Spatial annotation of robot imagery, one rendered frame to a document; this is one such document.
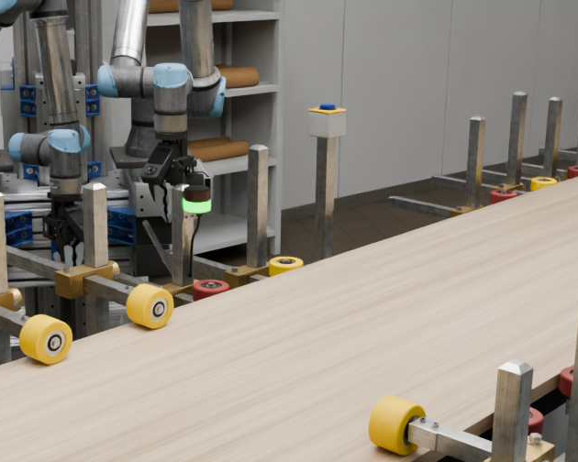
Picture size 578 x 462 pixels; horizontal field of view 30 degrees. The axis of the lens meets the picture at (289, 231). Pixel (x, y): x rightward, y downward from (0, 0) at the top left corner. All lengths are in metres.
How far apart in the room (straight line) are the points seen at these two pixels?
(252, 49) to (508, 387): 4.40
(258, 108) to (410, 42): 1.56
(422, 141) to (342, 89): 0.87
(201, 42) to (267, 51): 2.73
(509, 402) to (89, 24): 2.05
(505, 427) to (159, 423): 0.57
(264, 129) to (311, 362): 3.79
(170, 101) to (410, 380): 0.91
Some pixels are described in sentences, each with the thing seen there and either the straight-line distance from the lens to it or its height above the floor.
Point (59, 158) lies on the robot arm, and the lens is 2.68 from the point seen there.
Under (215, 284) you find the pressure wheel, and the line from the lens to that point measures 2.42.
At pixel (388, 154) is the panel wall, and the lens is 6.97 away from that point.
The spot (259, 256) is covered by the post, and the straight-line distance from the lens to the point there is 2.68.
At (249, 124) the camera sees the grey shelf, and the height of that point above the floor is 0.66.
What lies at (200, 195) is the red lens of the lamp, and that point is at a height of 1.09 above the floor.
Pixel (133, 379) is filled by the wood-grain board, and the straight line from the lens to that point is 1.94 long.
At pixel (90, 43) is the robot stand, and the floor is 1.33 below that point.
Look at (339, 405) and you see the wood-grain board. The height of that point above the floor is 0.90.
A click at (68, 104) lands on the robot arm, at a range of 2.83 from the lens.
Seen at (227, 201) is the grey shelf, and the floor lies 0.21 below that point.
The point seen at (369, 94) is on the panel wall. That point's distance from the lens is 6.75.
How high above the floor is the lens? 1.66
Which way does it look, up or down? 15 degrees down
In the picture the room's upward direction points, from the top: 1 degrees clockwise
